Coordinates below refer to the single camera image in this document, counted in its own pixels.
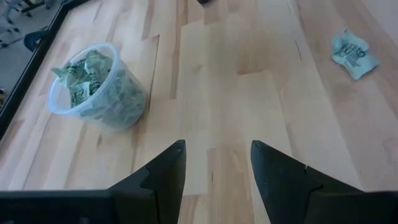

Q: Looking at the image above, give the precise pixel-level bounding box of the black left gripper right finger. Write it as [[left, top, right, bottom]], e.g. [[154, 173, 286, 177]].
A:
[[251, 140, 366, 224]]

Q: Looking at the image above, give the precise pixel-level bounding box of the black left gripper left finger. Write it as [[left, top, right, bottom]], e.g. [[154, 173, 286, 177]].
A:
[[108, 139, 187, 224]]

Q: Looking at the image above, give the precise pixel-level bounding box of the green stevia packet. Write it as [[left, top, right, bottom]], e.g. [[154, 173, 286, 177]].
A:
[[68, 81, 100, 108], [330, 29, 381, 81], [51, 60, 91, 88], [83, 49, 113, 82]]

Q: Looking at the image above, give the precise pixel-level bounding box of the clear plastic container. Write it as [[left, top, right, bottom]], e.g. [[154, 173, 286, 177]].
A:
[[46, 42, 149, 131]]

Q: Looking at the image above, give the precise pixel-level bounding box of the black aluminium table frame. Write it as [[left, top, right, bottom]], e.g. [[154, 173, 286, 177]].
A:
[[0, 0, 83, 139]]

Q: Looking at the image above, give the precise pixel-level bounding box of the black frame clamp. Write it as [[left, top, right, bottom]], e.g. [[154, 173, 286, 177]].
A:
[[24, 29, 52, 53]]

